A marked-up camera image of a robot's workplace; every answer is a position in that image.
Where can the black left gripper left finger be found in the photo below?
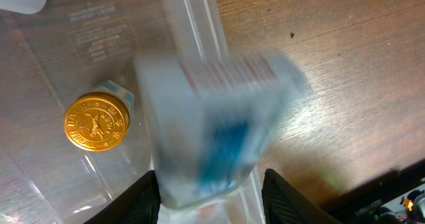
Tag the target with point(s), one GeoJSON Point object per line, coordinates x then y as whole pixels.
{"type": "Point", "coordinates": [139, 204]}

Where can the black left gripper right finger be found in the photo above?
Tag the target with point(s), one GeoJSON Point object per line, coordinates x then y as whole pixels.
{"type": "Point", "coordinates": [284, 204]}

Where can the gold lid small jar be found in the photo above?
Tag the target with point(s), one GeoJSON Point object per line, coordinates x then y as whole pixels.
{"type": "Point", "coordinates": [99, 120]}

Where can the white Panadol box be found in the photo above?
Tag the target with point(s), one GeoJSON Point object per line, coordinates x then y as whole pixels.
{"type": "Point", "coordinates": [212, 119]}

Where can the clear plastic container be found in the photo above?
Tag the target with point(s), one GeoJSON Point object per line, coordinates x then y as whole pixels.
{"type": "Point", "coordinates": [49, 59]}

